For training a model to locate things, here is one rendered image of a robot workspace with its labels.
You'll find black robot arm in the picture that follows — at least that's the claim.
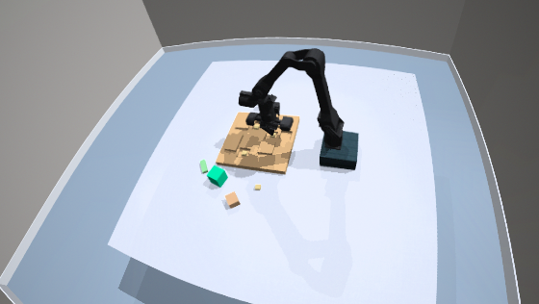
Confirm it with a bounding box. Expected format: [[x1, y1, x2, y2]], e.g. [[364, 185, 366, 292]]
[[238, 48, 345, 150]]

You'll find tan puzzle board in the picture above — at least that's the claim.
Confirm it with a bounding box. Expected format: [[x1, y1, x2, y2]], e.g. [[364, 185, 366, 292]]
[[215, 112, 300, 175]]

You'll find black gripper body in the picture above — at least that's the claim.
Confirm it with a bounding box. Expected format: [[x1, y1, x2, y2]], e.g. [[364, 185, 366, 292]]
[[245, 106, 294, 132]]

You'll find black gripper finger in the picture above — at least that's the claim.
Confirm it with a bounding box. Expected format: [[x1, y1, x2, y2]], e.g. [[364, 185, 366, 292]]
[[269, 125, 278, 136], [259, 124, 271, 135]]

